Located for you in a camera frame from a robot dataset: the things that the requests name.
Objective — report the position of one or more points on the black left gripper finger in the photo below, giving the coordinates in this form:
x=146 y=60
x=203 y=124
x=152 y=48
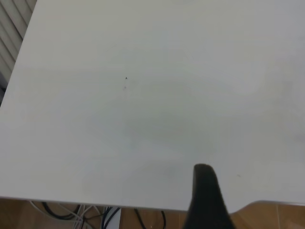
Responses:
x=207 y=202

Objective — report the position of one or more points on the white slatted blind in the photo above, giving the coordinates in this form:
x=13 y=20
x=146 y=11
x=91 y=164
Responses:
x=12 y=31

